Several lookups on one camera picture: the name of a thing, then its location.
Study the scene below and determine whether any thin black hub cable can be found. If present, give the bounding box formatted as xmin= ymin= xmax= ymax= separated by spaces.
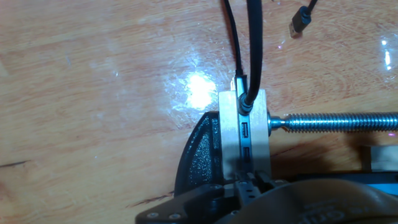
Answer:
xmin=222 ymin=0 xmax=247 ymax=79

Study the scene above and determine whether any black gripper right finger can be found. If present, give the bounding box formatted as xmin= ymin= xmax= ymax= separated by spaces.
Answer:
xmin=254 ymin=170 xmax=287 ymax=194

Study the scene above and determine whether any thick black hub cable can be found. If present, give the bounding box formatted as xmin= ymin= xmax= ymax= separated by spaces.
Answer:
xmin=239 ymin=0 xmax=264 ymax=114

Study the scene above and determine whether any blue rectangular box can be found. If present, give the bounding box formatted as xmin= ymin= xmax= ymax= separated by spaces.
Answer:
xmin=295 ymin=171 xmax=398 ymax=197

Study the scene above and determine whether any black cable with USB plug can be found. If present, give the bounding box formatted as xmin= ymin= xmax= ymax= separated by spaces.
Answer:
xmin=288 ymin=0 xmax=320 ymax=40

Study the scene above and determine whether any large varnished wooden board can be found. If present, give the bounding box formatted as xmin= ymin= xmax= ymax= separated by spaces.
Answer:
xmin=0 ymin=0 xmax=398 ymax=224

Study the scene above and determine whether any silver USB hub docking station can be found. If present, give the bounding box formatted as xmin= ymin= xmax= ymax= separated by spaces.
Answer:
xmin=235 ymin=74 xmax=252 ymax=174

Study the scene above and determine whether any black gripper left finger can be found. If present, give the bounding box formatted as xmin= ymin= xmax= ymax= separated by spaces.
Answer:
xmin=135 ymin=170 xmax=261 ymax=224

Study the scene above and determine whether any black C-clamp with steel screw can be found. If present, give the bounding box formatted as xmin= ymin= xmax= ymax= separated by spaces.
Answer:
xmin=174 ymin=111 xmax=398 ymax=197

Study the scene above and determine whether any pale wooden spacer block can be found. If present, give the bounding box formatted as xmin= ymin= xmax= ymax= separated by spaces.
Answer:
xmin=362 ymin=145 xmax=398 ymax=172

